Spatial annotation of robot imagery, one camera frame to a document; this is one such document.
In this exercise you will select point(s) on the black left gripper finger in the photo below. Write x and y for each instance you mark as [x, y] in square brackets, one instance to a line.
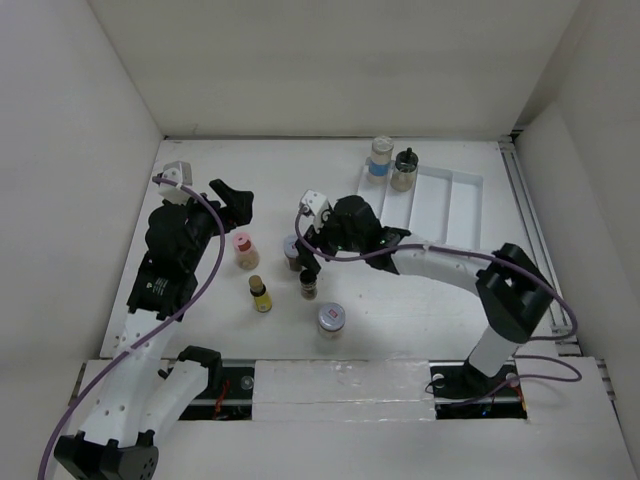
[240, 205]
[223, 191]

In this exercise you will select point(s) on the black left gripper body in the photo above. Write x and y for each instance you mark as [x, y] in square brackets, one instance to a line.
[204, 225]

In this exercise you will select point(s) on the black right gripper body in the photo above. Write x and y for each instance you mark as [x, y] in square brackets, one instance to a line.
[332, 238]

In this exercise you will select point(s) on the white lid brown spice jar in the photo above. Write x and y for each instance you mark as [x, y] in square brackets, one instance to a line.
[291, 253]

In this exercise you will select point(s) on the tall blue label spice bottle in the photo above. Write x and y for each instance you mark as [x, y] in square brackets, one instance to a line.
[380, 159]

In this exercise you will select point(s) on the black cap beige spice jar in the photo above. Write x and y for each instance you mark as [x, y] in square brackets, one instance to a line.
[405, 170]

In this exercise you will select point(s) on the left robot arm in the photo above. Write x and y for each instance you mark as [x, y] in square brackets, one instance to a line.
[136, 403]

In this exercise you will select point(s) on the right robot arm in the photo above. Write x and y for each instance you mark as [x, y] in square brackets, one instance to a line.
[513, 293]

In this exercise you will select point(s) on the small black cap pepper jar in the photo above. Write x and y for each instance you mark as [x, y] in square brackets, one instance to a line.
[308, 284]

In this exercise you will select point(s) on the pink cap spice bottle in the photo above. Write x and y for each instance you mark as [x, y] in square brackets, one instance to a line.
[246, 255]

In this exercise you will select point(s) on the yellow label brown cap bottle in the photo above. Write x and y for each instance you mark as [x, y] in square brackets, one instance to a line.
[261, 297]

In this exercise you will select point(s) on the white lid beige spice jar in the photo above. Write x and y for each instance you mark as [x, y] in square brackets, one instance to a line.
[331, 319]

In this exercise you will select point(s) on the white plastic organizer tray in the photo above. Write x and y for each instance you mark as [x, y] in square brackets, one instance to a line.
[443, 206]

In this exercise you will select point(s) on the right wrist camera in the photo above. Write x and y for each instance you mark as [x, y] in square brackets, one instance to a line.
[315, 206]

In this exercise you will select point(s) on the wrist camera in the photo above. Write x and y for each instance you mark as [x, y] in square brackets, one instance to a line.
[169, 180]
[315, 206]

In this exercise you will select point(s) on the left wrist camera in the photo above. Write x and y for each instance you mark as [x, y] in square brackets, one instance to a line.
[169, 180]

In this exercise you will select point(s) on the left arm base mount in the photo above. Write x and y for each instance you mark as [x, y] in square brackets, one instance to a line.
[231, 399]

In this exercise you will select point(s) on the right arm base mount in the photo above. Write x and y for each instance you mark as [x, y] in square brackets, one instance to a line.
[480, 395]

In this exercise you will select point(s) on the aluminium rail right side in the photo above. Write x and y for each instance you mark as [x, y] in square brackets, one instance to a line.
[559, 322]

